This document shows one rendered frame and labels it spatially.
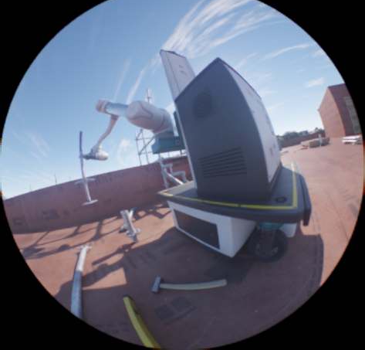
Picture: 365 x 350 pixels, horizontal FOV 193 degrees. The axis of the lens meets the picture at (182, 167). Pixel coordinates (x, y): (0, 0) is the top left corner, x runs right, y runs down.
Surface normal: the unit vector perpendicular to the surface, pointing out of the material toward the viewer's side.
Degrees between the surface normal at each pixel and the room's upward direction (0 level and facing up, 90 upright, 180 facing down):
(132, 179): 90
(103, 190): 90
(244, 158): 90
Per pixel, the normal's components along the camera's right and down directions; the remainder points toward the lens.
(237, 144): -0.81, 0.19
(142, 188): 0.58, -0.15
